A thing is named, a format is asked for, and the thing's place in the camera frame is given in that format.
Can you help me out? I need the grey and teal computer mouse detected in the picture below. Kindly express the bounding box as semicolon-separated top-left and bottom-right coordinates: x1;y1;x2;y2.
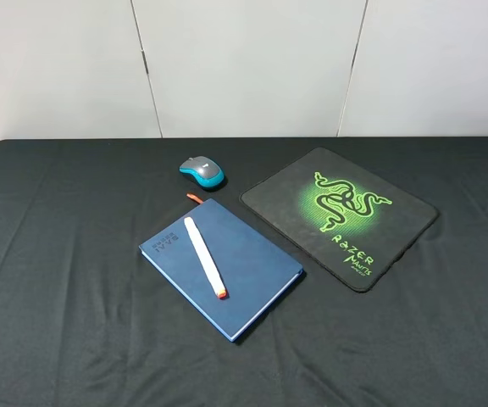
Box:
179;156;225;189

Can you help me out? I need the white marker pen orange cap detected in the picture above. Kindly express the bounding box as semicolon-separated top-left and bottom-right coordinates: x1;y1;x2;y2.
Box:
184;217;227;299

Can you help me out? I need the blue hardcover notebook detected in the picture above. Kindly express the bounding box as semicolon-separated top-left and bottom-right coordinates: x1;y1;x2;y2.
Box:
140;199;303;342

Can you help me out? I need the black green Razer mouse pad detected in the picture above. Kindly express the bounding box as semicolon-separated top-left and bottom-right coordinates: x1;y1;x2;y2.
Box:
241;148;438;293

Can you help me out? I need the black tablecloth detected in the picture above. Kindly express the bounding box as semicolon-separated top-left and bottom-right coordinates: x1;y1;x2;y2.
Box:
0;137;488;406

